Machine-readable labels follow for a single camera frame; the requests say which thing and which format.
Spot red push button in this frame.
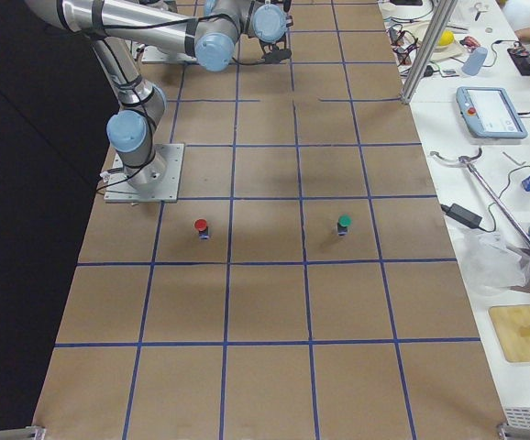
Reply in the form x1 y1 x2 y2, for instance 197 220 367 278
193 218 210 240

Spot green push button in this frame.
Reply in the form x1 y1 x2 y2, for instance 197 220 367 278
337 214 352 237

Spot black power adapter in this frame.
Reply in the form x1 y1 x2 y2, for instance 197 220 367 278
440 203 482 229

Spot metal reacher rod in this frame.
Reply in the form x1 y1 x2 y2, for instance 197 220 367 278
429 148 530 249

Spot clear plastic bag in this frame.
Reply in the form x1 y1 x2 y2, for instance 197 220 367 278
453 231 530 296

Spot blue plastic cup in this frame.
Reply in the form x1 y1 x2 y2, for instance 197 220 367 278
461 47 489 76

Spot wooden cutting board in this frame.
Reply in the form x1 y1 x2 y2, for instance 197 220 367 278
489 304 530 363

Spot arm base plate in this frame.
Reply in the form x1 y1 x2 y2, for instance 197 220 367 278
104 143 185 203
141 46 196 64

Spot aluminium frame post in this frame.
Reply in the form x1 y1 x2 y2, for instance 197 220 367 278
401 0 458 105

